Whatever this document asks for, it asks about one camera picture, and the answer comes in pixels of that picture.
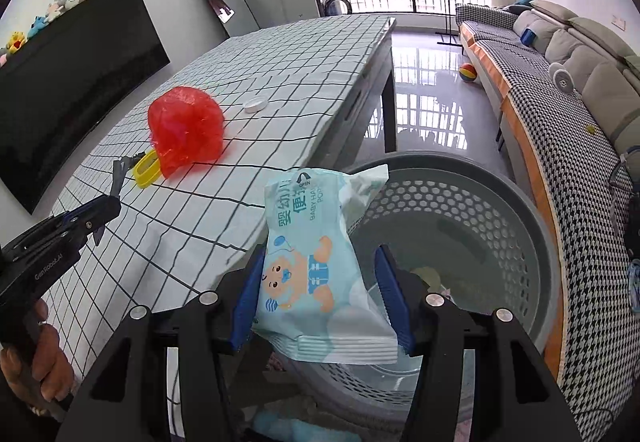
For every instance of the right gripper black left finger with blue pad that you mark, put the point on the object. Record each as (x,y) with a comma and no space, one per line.
(124,396)

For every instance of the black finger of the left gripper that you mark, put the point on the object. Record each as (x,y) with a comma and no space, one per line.
(92,217)

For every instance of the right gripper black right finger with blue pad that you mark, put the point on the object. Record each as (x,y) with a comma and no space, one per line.
(515,396)

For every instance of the red plastic bag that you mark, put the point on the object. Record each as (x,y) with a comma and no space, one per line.
(186,127)

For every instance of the light blue baby wipes pack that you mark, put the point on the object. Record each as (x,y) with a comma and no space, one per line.
(313,306)

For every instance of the person's left hand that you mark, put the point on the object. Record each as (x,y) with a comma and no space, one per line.
(48,377)

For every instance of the white black-grid tablecloth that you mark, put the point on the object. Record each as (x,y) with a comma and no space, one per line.
(176,237)

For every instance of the black flat television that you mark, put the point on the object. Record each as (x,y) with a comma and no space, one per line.
(64,81)

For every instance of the grey perforated laundry basket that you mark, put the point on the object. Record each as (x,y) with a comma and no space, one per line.
(472,236)

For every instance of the yellow plush toy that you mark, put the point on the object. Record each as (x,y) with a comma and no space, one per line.
(15,42)

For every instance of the white round cap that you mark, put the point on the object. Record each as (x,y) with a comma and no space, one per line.
(255,105)

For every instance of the blue plush toy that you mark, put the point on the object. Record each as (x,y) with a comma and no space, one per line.
(37,26)

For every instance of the white grey plush toy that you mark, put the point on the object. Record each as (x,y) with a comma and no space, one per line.
(58,7)

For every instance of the grey low cabinet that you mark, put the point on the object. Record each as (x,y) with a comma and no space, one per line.
(297,10)

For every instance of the houndstooth covered grey sofa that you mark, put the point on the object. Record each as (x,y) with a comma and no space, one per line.
(580,183)

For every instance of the small white fan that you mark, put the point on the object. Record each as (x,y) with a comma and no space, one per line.
(561,78)

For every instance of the colourful toy ball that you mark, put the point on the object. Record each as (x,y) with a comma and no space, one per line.
(467,72)

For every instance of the black hoop by cabinet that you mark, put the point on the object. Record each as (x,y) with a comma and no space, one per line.
(337,8)

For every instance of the blue cylinder on sofa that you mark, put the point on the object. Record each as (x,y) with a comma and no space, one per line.
(528,37)

